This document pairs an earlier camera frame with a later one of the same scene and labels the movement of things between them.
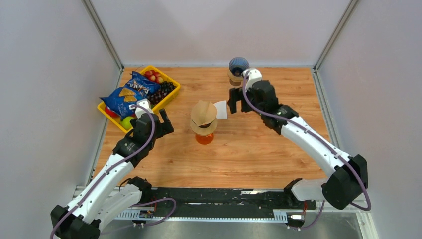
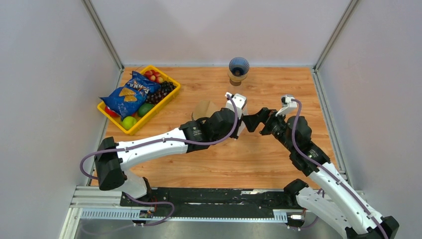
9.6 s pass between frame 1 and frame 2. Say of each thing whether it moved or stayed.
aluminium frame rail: stayed
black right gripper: moved
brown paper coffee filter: stayed
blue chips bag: stayed
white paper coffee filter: moved
